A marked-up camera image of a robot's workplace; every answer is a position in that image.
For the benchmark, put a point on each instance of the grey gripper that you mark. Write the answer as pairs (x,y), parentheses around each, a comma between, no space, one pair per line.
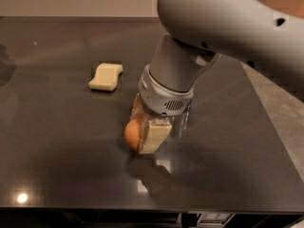
(160,98)

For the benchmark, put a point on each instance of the orange fruit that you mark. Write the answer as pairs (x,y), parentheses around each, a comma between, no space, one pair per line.
(132,133)

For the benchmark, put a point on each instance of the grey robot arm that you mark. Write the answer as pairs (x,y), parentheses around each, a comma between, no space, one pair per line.
(197,33)

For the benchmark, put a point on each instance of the yellow sponge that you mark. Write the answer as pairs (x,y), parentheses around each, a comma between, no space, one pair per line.
(106,77)

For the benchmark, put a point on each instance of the blue silver drink can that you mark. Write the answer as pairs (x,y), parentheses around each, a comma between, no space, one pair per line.
(180,123)

